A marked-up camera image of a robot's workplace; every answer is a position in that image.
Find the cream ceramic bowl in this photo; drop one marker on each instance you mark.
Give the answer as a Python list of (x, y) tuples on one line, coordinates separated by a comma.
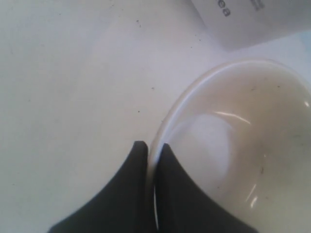
[(242, 132)]

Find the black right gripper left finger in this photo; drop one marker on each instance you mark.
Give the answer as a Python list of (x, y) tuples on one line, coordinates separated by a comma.
[(119, 207)]

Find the white microwave oven body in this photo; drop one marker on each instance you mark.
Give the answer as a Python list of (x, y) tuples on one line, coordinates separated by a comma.
[(238, 24)]

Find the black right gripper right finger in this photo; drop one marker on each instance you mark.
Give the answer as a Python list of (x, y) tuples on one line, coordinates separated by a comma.
[(182, 207)]

